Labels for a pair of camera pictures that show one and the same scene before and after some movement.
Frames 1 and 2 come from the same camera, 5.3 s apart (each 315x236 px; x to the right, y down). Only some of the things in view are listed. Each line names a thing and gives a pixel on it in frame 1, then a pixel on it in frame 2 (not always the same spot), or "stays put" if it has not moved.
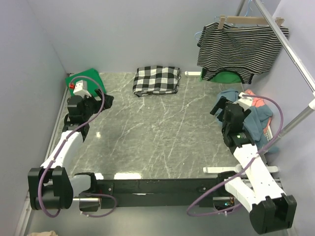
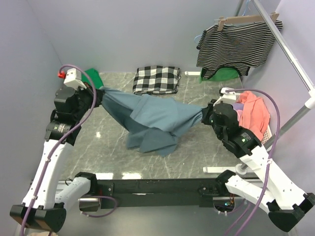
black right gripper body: (222, 108) to (207, 114)
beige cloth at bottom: (51, 233) stays put
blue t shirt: (254, 122) to (151, 122)
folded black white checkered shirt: (156, 79) stays put
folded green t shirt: (93, 82) stays put
